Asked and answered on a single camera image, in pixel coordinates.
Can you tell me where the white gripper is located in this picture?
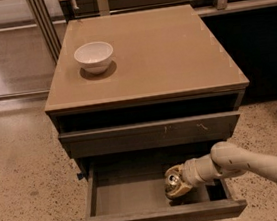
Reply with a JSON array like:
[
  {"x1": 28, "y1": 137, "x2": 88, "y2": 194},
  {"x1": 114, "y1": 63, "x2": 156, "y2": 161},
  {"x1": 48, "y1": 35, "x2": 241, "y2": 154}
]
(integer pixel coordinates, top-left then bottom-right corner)
[{"x1": 164, "y1": 154, "x2": 222, "y2": 199}]

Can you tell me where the green 7up can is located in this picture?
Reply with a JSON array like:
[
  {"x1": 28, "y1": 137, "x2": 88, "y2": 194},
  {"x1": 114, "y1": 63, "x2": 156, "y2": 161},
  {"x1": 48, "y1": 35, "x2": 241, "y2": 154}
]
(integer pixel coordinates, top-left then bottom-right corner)
[{"x1": 165, "y1": 172, "x2": 182, "y2": 194}]

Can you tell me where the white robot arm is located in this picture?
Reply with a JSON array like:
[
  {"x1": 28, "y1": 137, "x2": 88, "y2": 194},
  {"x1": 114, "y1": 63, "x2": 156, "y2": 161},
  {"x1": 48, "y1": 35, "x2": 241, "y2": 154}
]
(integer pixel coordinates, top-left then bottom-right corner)
[{"x1": 164, "y1": 141, "x2": 277, "y2": 199}]

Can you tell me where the closed top drawer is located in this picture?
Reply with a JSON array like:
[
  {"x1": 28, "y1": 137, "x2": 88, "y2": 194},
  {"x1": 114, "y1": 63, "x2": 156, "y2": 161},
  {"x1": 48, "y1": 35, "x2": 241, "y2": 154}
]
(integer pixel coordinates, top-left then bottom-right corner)
[{"x1": 58, "y1": 111, "x2": 240, "y2": 159}]

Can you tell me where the open middle drawer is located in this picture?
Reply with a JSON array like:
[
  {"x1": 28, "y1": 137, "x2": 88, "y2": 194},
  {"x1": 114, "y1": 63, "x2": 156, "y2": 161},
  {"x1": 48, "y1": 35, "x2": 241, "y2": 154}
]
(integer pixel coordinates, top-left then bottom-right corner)
[{"x1": 81, "y1": 152, "x2": 247, "y2": 221}]

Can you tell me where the brown drawer cabinet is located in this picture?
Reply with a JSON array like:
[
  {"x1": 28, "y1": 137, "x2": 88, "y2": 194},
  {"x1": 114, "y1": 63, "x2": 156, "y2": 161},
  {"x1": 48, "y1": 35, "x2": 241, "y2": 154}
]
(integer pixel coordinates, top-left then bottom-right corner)
[{"x1": 33, "y1": 0, "x2": 267, "y2": 221}]

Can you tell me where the white ceramic bowl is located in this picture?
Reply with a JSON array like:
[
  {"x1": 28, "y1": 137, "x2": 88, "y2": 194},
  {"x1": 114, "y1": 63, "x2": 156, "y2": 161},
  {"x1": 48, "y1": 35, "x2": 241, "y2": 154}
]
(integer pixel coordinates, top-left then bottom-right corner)
[{"x1": 74, "y1": 41, "x2": 113, "y2": 75}]

